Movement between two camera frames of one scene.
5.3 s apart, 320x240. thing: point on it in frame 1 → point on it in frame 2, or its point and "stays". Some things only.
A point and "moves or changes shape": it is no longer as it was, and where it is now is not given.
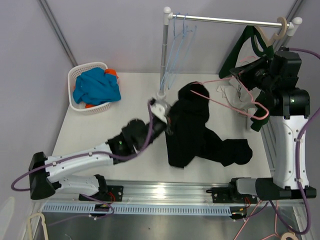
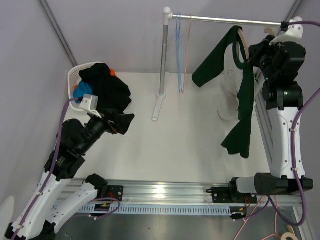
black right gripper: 245,72 → 256,51
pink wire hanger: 242,82 → 187,53
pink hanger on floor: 243,224 stays
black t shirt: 188,135 → 113,94
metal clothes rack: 293,24 stays
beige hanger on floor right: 290,234 stays
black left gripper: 167,127 → 122,121
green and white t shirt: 255,104 moves or changes shape
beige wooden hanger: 275,36 → 244,43
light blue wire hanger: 177,40 → 178,32
